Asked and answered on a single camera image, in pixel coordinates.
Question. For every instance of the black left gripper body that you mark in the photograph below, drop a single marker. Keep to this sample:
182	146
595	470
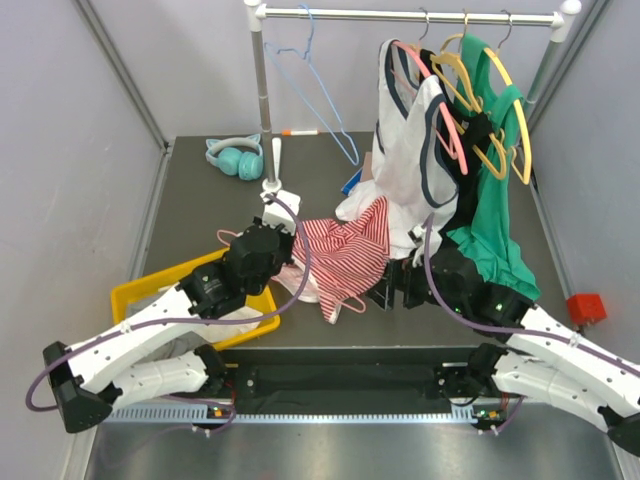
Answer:
284	252

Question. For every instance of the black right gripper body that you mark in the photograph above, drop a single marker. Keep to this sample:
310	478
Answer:
416	288

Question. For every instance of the red white striped tank top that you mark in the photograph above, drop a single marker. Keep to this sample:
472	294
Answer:
346	259

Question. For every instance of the pink wire hanger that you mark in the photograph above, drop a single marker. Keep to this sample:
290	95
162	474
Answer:
292	277

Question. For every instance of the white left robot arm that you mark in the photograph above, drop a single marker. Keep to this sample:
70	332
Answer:
92	379

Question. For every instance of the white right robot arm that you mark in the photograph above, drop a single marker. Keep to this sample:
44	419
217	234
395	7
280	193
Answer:
531	354

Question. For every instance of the green tank top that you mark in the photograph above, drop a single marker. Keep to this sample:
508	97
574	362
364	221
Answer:
487	240

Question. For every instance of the white navy-trimmed tank top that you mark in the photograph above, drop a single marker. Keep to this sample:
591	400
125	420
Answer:
407	164

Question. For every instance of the black tank top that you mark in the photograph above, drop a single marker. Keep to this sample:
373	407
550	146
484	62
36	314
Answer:
470	165

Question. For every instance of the yellow hanger rear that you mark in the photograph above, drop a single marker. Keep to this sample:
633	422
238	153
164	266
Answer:
525	172

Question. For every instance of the yellow hanger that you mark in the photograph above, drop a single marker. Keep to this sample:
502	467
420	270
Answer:
525	172
471	121

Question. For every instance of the pink plastic hanger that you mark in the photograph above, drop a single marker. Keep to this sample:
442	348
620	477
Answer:
453	146

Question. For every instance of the yellow hanger front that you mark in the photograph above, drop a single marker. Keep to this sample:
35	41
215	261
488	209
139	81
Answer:
471	121

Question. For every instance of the yellow plastic bin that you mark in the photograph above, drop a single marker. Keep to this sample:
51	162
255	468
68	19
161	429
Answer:
127	296

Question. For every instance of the cream white cloth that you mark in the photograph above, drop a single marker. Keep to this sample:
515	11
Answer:
175	303

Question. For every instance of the teal cat-ear headphones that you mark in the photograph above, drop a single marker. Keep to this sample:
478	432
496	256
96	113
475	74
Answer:
240	157

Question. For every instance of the blue box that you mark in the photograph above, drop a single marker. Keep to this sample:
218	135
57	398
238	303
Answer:
352	182

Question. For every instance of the orange white marker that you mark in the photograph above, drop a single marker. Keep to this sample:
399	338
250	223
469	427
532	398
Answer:
300	132

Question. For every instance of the grey cloth in bin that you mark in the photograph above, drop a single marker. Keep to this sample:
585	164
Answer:
173	349

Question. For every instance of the red plastic block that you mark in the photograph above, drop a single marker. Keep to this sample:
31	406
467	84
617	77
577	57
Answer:
586	308

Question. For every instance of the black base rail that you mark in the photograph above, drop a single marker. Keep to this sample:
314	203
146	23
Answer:
333	377

